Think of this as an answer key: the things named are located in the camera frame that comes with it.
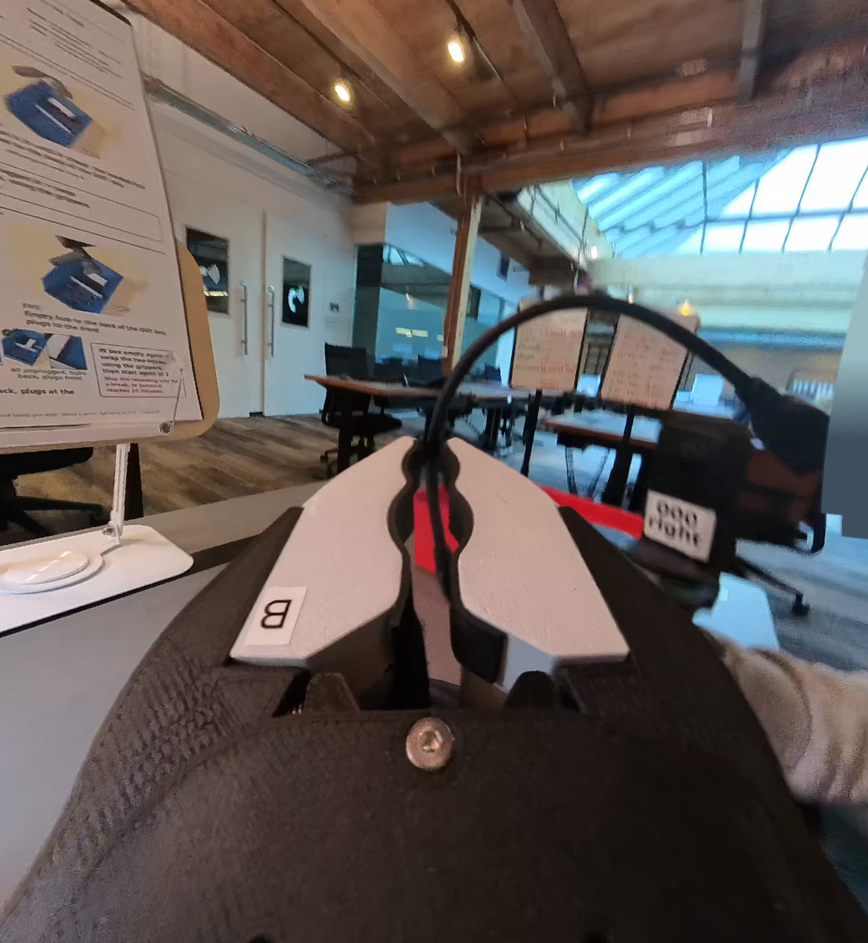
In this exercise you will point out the whiteboard with writing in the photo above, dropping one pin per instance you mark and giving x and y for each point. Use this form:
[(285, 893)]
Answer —
[(645, 362), (550, 348)]

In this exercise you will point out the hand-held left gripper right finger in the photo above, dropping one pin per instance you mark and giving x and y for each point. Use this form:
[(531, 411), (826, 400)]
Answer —
[(530, 567)]

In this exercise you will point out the instruction poster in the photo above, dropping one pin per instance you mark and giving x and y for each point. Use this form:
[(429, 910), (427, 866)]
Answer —
[(58, 221)]

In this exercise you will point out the black door sign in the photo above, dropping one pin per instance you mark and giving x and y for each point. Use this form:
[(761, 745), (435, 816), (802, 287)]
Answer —
[(295, 293), (208, 271)]

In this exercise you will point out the white poster stand base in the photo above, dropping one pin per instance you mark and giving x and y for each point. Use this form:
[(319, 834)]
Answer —
[(132, 560)]

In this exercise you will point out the long wooden desk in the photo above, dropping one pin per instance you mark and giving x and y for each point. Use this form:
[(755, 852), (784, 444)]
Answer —
[(375, 389)]

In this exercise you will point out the red plastic bin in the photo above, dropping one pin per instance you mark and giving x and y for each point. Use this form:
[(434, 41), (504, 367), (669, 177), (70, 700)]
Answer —
[(596, 508)]

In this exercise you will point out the black office chair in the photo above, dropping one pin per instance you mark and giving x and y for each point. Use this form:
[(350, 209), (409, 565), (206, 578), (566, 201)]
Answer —
[(780, 574), (353, 398), (14, 479)]

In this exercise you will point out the thin wooden post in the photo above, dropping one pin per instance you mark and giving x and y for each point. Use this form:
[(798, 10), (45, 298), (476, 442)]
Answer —
[(462, 287)]

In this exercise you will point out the cardboard backing board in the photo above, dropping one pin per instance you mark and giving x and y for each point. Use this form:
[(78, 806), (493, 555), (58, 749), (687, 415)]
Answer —
[(202, 346)]

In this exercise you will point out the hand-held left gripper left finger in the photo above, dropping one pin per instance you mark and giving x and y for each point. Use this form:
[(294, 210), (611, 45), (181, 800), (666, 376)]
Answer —
[(338, 545)]

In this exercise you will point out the ceiling spot light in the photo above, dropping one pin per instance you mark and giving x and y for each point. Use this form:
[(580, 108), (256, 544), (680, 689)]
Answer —
[(456, 50), (342, 91)]

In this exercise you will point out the person's right forearm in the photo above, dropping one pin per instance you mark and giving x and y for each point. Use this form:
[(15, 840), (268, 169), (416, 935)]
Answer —
[(832, 722)]

